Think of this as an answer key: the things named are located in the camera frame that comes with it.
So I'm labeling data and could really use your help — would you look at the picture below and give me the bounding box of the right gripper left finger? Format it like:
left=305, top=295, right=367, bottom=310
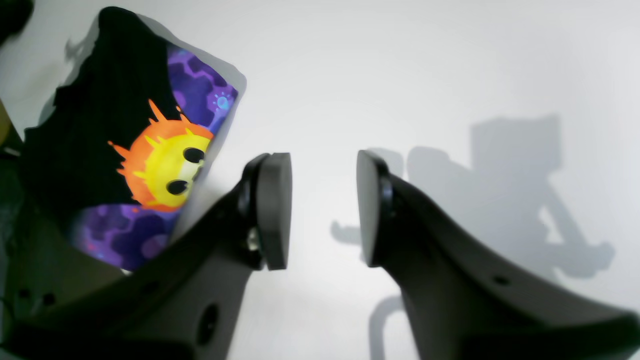
left=3, top=153, right=293, bottom=360

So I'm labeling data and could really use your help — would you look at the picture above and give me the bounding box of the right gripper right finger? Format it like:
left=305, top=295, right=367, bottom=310
left=356, top=150, right=640, bottom=360

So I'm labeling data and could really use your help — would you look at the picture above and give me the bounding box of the black T-shirt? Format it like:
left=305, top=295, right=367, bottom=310
left=18, top=6, right=240, bottom=272

